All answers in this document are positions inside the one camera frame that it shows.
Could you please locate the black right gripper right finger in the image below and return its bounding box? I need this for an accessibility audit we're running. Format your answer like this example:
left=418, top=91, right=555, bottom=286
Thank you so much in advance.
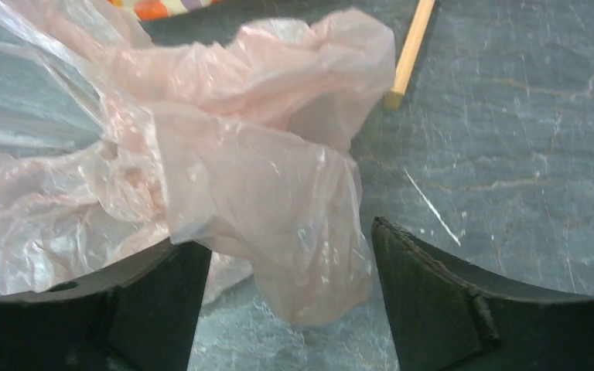
left=371, top=217, right=594, bottom=370

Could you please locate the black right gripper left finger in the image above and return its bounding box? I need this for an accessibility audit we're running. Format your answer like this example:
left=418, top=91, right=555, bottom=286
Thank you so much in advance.
left=0, top=240, right=211, bottom=370

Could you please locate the pink plastic trash bag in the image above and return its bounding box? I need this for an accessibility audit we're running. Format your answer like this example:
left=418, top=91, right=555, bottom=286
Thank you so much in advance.
left=0, top=1, right=395, bottom=325

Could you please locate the floral orange fabric bag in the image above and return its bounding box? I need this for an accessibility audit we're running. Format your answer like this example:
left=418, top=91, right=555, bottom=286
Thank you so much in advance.
left=108, top=0, right=218, bottom=21

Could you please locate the wooden stick frame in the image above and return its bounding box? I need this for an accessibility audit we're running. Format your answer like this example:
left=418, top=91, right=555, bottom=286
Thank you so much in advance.
left=384, top=0, right=436, bottom=110

